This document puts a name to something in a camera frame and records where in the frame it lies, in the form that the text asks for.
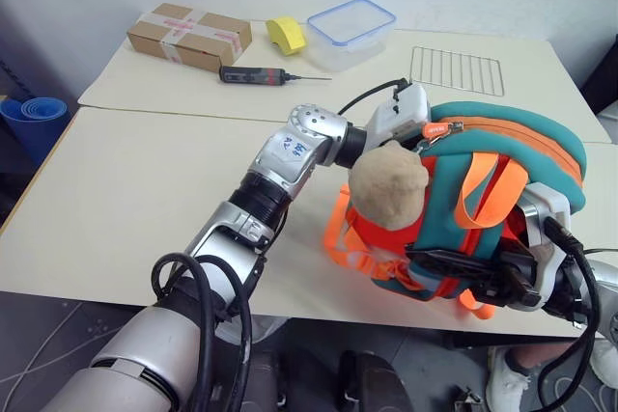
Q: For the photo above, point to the blue rolled mat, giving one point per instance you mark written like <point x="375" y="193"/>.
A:
<point x="31" y="118"/>

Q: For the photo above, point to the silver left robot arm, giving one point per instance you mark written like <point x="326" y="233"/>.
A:
<point x="145" y="349"/>

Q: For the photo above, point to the clear container with blue lid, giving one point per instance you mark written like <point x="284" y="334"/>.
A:
<point x="347" y="28"/>

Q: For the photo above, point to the taped brown cardboard box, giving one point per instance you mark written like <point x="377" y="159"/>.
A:
<point x="193" y="35"/>

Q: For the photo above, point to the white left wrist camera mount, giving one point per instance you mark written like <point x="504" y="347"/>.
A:
<point x="403" y="110"/>

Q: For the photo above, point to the white sneaker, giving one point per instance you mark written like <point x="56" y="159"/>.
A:
<point x="607" y="364"/>
<point x="507" y="385"/>

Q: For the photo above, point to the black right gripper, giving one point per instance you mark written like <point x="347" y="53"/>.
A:
<point x="516" y="282"/>

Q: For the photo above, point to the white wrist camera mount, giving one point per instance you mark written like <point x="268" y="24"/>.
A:
<point x="548" y="204"/>
<point x="403" y="110"/>

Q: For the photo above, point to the orange and teal backpack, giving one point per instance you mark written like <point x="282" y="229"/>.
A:
<point x="531" y="125"/>

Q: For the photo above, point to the person's bare leg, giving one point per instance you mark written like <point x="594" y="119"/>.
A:
<point x="528" y="358"/>

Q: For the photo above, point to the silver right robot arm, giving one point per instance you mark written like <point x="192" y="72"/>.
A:
<point x="603" y="293"/>

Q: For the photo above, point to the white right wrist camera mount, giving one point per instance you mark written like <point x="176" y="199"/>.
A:
<point x="548" y="204"/>

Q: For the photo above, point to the yellow foam block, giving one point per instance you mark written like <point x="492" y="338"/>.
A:
<point x="289" y="35"/>

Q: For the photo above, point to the dark rounded shape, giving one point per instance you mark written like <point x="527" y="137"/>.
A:
<point x="372" y="383"/>
<point x="263" y="383"/>

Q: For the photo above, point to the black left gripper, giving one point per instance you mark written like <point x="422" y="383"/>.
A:
<point x="409" y="139"/>

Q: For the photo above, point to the black and red electric screwdriver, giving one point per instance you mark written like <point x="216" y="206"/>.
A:
<point x="251" y="75"/>

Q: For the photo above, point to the dark furniture piece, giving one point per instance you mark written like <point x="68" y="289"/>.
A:
<point x="603" y="79"/>

